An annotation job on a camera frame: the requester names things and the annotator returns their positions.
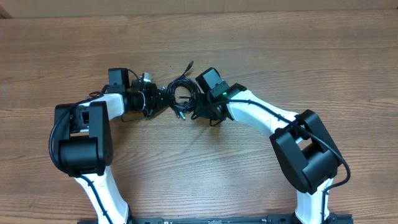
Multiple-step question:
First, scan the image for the black USB cable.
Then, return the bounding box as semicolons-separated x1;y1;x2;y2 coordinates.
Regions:
166;60;203;121

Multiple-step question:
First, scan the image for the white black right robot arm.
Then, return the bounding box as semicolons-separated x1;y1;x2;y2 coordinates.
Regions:
192;67;354;223

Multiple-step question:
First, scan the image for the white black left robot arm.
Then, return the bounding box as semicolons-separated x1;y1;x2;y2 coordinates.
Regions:
49;68;170;223

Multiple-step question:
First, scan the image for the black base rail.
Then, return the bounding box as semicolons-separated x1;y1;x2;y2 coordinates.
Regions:
77;213;354;224

